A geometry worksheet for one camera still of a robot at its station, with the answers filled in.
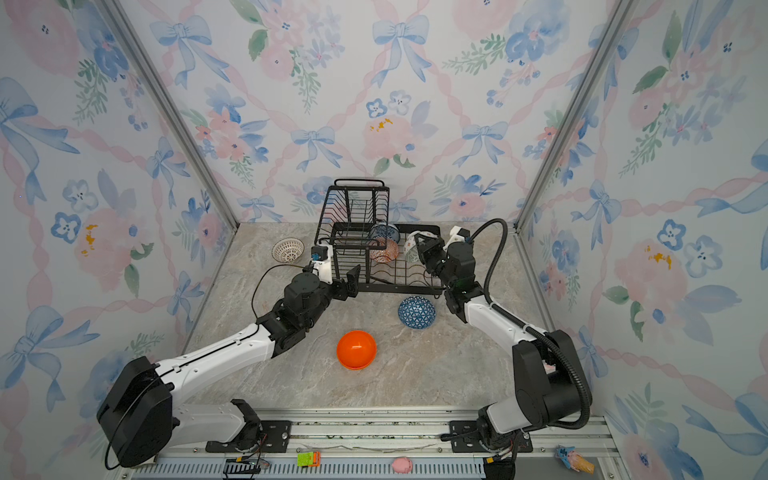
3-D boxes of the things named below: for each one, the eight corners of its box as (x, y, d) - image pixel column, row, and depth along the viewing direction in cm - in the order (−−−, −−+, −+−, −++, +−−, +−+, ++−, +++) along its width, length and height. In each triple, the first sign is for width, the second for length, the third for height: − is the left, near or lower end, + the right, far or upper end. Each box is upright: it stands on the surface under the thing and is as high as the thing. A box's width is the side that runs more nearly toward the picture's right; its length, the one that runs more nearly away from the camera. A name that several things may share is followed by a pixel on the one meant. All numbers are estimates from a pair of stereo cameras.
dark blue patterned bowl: (398, 329, 94) (399, 324, 91) (398, 301, 100) (398, 295, 97) (435, 329, 94) (436, 324, 91) (432, 301, 100) (433, 295, 97)
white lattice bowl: (274, 263, 110) (270, 255, 106) (279, 245, 115) (275, 237, 112) (303, 263, 110) (300, 255, 106) (307, 246, 115) (305, 237, 112)
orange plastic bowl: (337, 370, 87) (334, 364, 83) (340, 337, 93) (338, 330, 89) (376, 370, 87) (376, 364, 83) (377, 337, 93) (377, 330, 89)
